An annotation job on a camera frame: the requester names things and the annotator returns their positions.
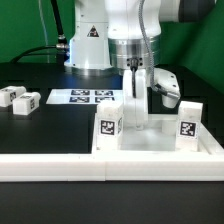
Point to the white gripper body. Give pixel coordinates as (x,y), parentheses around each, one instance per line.
(135,98)

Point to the white square tabletop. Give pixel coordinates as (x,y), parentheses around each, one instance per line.
(159,136)

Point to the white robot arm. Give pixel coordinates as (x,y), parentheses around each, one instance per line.
(123,36)

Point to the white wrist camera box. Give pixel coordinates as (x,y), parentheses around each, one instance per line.
(168,81)

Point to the white L-shaped fence wall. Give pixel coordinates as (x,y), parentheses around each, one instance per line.
(120,166)

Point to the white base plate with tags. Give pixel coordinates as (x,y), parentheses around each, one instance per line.
(82,96)

